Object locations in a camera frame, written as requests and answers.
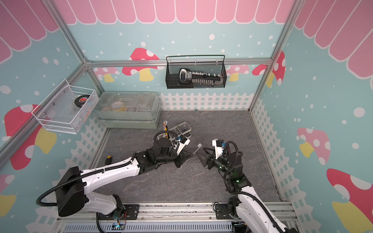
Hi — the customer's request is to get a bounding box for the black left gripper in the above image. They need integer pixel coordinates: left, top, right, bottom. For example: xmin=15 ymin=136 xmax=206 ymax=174
xmin=156 ymin=145 xmax=193 ymax=168

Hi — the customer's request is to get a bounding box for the black wire wall basket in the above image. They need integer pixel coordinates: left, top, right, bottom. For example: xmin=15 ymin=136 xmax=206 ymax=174
xmin=166 ymin=55 xmax=227 ymax=89

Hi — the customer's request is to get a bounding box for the green storage box clear lid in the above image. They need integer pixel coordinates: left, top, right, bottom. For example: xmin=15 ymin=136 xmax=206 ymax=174
xmin=94 ymin=91 xmax=161 ymax=129

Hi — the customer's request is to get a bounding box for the socket bit set holder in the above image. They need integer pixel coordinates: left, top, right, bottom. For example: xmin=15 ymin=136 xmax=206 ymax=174
xmin=179 ymin=69 xmax=224 ymax=87

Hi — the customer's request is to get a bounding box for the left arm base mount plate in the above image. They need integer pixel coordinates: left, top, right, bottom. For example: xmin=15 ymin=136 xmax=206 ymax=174
xmin=98 ymin=204 xmax=139 ymax=221

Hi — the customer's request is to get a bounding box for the yellow toothbrush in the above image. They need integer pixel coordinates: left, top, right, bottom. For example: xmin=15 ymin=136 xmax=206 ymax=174
xmin=163 ymin=120 xmax=169 ymax=139

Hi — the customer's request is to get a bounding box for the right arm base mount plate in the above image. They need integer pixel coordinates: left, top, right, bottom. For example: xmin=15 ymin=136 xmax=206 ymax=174
xmin=213 ymin=202 xmax=240 ymax=219

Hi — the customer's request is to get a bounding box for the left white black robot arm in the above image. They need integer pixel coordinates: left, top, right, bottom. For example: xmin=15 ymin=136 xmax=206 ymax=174
xmin=36 ymin=131 xmax=193 ymax=217

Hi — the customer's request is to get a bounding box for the white wire wall basket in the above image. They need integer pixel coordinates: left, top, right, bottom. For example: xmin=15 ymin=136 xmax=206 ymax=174
xmin=32 ymin=80 xmax=99 ymax=135

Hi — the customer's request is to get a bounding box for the black red tape roll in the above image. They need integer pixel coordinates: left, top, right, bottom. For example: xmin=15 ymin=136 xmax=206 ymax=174
xmin=74 ymin=94 xmax=90 ymax=108

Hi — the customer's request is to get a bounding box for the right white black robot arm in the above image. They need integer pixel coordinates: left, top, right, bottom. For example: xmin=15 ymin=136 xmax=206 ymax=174
xmin=197 ymin=139 xmax=297 ymax=233

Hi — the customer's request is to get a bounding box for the grey toothbrush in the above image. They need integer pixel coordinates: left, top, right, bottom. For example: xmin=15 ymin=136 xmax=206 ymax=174
xmin=193 ymin=143 xmax=202 ymax=154

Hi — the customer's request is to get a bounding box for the beige toothbrush holder rack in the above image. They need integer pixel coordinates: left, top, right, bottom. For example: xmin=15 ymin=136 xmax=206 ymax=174
xmin=169 ymin=122 xmax=192 ymax=138

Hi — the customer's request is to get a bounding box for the yellow black screwdriver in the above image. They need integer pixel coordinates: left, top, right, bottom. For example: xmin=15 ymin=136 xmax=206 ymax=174
xmin=105 ymin=156 xmax=113 ymax=166

